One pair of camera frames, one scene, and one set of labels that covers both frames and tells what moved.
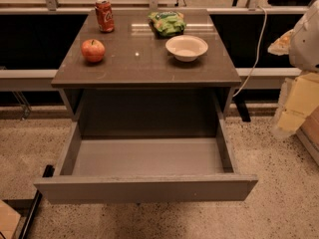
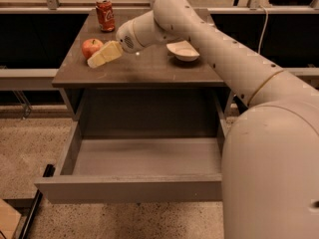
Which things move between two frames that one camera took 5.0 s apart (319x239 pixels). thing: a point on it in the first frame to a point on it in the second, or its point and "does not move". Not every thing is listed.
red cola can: (105, 15) does not move
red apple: (93, 50) does not move
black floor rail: (48, 172) does not move
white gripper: (306, 47) to (126, 37)
